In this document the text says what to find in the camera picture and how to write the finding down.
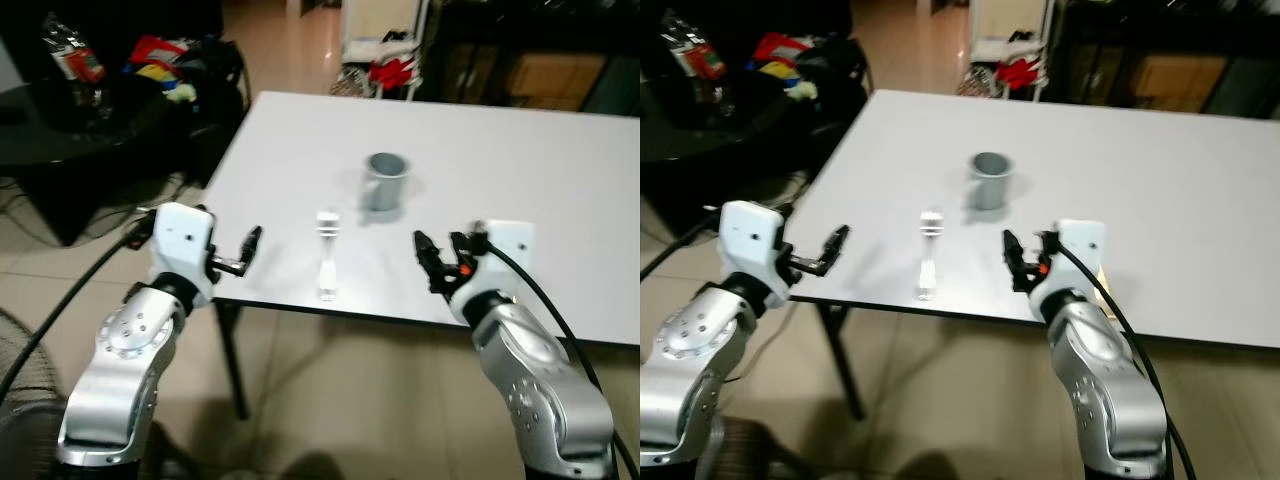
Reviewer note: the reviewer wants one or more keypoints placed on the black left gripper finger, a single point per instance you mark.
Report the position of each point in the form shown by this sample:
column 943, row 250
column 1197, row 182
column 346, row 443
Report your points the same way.
column 246, row 258
column 255, row 237
column 826, row 260
column 841, row 236

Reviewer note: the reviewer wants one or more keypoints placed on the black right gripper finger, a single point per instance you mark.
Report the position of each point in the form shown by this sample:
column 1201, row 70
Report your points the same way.
column 1022, row 280
column 439, row 281
column 1012, row 248
column 427, row 250

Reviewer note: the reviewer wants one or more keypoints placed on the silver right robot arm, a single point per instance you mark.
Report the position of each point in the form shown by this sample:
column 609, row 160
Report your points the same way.
column 1110, row 390
column 540, row 390

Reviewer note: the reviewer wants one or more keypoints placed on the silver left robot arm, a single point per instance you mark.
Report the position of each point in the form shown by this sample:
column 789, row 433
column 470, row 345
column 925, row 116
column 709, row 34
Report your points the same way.
column 690, row 370
column 120, row 370

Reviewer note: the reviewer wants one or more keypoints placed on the grey mug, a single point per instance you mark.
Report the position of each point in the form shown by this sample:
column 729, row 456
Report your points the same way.
column 990, row 185
column 385, row 185

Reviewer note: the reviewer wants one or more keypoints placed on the black table leg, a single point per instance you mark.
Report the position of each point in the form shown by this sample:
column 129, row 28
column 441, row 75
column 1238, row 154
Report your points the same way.
column 842, row 360
column 233, row 360

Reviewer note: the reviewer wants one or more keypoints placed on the black glass side table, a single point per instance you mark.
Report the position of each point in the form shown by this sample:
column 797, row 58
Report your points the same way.
column 70, row 150
column 700, row 140

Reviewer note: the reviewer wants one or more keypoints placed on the black bag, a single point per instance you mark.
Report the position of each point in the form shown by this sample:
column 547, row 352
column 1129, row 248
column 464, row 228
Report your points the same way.
column 215, row 70
column 838, row 65

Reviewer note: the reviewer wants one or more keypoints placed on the red cloth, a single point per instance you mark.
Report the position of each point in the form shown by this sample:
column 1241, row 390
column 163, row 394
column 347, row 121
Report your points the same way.
column 392, row 72
column 1018, row 72

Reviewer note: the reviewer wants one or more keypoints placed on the yellow packet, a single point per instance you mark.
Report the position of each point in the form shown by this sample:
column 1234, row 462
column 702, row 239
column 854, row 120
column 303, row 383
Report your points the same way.
column 158, row 71
column 778, row 69

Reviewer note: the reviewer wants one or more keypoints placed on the black cabinet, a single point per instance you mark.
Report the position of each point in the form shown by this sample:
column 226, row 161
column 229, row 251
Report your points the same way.
column 470, row 60
column 1100, row 50

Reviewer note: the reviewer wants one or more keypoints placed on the dark floor fan grille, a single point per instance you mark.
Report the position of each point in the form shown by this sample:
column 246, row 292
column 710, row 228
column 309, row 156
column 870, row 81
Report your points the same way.
column 25, row 400
column 750, row 450

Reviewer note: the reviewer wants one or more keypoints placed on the red packet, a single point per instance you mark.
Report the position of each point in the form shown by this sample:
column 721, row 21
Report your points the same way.
column 782, row 46
column 158, row 48

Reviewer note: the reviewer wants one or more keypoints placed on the brown cardboard box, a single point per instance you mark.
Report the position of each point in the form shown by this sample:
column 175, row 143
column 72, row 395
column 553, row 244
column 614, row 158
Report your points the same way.
column 1180, row 82
column 555, row 80

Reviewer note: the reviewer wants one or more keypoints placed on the white storage rack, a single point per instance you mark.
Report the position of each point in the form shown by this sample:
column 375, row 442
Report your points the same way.
column 1005, row 25
column 380, row 25

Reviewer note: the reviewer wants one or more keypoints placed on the clear snack bag red label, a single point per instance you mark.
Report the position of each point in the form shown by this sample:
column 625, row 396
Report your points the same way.
column 75, row 55
column 700, row 52

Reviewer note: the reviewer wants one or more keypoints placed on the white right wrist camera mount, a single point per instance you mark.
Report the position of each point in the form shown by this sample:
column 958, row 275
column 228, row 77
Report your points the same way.
column 1078, row 255
column 505, row 255

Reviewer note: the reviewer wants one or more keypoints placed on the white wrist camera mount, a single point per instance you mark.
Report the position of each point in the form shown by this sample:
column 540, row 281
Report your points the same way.
column 180, row 245
column 750, row 245
column 505, row 255
column 1078, row 255

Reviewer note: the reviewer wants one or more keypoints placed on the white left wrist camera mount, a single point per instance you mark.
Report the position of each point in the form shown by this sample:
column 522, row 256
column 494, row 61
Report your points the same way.
column 180, row 245
column 750, row 245

